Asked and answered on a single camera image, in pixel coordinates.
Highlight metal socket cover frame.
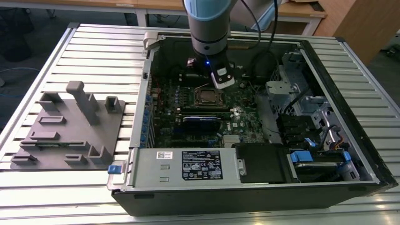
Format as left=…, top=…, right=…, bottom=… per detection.
left=194, top=88, right=225, bottom=106

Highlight black graphics card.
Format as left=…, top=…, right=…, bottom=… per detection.
left=179, top=115, right=222, bottom=139

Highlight grey parts rack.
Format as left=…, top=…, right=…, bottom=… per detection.
left=9, top=81, right=127, bottom=171

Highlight wooden desk white frame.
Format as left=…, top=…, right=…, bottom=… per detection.
left=145, top=0, right=327, bottom=36
left=0, top=0, right=147, bottom=28

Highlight wooden cabinet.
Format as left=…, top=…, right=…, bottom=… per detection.
left=313, top=0, right=400, bottom=66

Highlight black RAM slot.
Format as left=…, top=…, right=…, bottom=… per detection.
left=179, top=105, right=234, bottom=113

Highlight green motherboard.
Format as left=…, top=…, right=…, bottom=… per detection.
left=149, top=77, right=277, bottom=150

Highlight black office chair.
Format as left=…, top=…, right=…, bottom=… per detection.
left=0, top=7, right=34, bottom=63

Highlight silver power supply unit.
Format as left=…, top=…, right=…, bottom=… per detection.
left=122, top=147, right=247, bottom=188

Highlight green RAM stick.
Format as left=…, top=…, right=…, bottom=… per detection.
left=35, top=142, right=70, bottom=149

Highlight black drive cable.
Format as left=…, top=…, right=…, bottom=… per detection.
left=319, top=124, right=341, bottom=150

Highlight CPU socket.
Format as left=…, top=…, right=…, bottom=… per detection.
left=191, top=87, right=229, bottom=109

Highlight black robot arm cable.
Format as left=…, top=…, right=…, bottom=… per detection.
left=238, top=0, right=279, bottom=50

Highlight silver-topped CPU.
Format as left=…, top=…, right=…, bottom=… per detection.
left=199, top=90, right=219, bottom=104

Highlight silver finned heat sink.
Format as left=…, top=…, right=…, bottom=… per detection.
left=222, top=134, right=243, bottom=144

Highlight black fan shroud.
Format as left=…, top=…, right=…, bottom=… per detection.
left=233, top=142, right=299, bottom=185

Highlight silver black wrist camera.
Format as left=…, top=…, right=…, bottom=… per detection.
left=210, top=67, right=235, bottom=90

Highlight blue disk carrier handle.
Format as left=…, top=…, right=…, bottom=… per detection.
left=289, top=151, right=314, bottom=163

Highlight silver drive cage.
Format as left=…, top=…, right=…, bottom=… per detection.
left=279, top=52, right=351, bottom=150

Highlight silver metal bracket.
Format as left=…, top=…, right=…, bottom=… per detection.
left=265, top=81, right=297, bottom=94

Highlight black PC case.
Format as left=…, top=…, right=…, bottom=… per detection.
left=110, top=31, right=400, bottom=218

